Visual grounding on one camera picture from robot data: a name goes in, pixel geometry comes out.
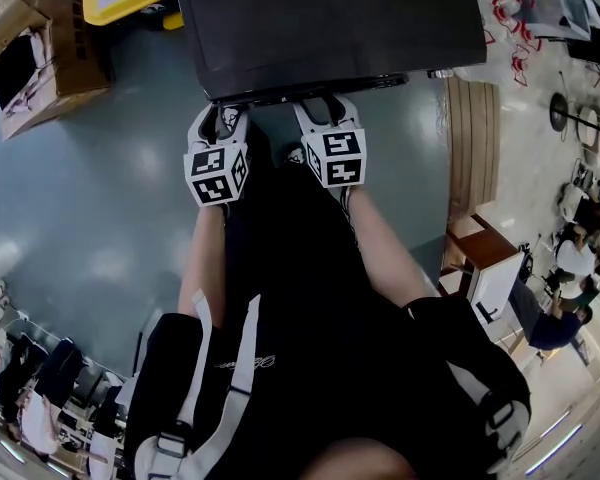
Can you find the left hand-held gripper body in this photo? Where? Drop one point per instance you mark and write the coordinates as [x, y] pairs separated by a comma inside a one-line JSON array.
[[212, 178]]

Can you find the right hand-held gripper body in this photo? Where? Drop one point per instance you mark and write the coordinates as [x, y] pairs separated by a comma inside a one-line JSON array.
[[342, 158]]

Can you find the person's right forearm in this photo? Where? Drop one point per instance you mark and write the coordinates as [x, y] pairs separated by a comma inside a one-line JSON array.
[[385, 248]]

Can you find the person's left forearm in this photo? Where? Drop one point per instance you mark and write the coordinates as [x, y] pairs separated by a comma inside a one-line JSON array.
[[205, 263]]

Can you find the open cardboard box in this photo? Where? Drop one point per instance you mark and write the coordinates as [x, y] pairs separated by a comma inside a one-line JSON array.
[[35, 48]]

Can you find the person's right patterned shoe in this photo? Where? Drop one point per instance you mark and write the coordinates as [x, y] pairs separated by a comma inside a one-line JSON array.
[[292, 155]]

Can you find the person's patterned shoe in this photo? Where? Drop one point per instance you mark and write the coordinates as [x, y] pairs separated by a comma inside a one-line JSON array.
[[228, 118], [292, 155]]

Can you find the person's left patterned shoe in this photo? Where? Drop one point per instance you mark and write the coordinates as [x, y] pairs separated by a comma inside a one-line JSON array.
[[228, 118]]

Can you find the wooden slatted bench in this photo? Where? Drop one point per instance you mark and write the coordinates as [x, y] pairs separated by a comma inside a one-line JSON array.
[[472, 143]]

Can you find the person's black clothing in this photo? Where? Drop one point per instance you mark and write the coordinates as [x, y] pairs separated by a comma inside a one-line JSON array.
[[305, 293]]

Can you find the white cabinet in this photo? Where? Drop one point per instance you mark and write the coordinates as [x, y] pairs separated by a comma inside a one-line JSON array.
[[495, 288]]

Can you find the black round-base stand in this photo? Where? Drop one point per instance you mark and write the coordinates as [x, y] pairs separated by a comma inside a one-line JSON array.
[[560, 110]]

